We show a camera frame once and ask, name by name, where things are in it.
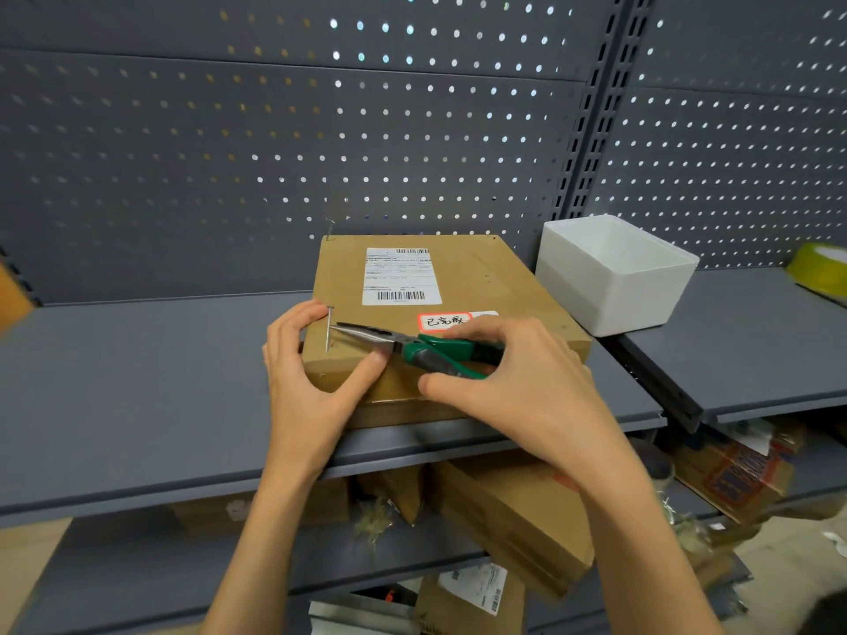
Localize grey slotted upright post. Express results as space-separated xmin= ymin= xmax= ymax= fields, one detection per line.
xmin=0 ymin=243 xmax=44 ymax=306
xmin=555 ymin=0 xmax=660 ymax=222

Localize green handled needle-nose pliers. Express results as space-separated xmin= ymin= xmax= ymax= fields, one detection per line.
xmin=328 ymin=321 xmax=504 ymax=381

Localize white flat strips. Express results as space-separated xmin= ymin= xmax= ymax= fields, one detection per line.
xmin=306 ymin=591 xmax=419 ymax=635

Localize cardboard box red lettering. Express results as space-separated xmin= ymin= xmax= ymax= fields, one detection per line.
xmin=425 ymin=451 xmax=596 ymax=601

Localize grey metal shelf board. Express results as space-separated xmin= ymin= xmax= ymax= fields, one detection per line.
xmin=0 ymin=290 xmax=668 ymax=530
xmin=605 ymin=267 xmax=847 ymax=434
xmin=526 ymin=555 xmax=755 ymax=635
xmin=10 ymin=502 xmax=491 ymax=635
xmin=661 ymin=429 xmax=847 ymax=523

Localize brown wooden panel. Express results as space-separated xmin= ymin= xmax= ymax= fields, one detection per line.
xmin=0 ymin=260 xmax=34 ymax=338

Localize cardboard box torn white sticker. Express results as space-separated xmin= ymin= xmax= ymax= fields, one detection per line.
xmin=167 ymin=477 xmax=352 ymax=538

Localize cardboard box barcode label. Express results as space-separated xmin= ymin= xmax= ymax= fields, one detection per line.
xmin=412 ymin=563 xmax=528 ymax=635

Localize crumpled clear plastic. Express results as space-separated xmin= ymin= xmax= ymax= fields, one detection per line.
xmin=658 ymin=492 xmax=719 ymax=560

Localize person's right hand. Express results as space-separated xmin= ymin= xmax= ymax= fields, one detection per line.
xmin=416 ymin=315 xmax=640 ymax=504

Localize cardboard box red blue print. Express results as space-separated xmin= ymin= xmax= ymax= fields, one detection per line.
xmin=670 ymin=419 xmax=807 ymax=527

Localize person's left hand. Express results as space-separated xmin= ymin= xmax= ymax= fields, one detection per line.
xmin=262 ymin=299 xmax=392 ymax=483

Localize brown cardboard box white labels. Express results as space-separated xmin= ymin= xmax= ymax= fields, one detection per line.
xmin=301 ymin=234 xmax=594 ymax=430

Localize white plastic bin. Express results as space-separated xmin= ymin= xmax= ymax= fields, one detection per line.
xmin=534 ymin=214 xmax=701 ymax=339

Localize yellow tape roll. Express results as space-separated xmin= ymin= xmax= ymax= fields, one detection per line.
xmin=785 ymin=241 xmax=847 ymax=300

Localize grey perforated back panel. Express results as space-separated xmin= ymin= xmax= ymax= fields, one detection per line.
xmin=585 ymin=0 xmax=847 ymax=271
xmin=0 ymin=0 xmax=626 ymax=305

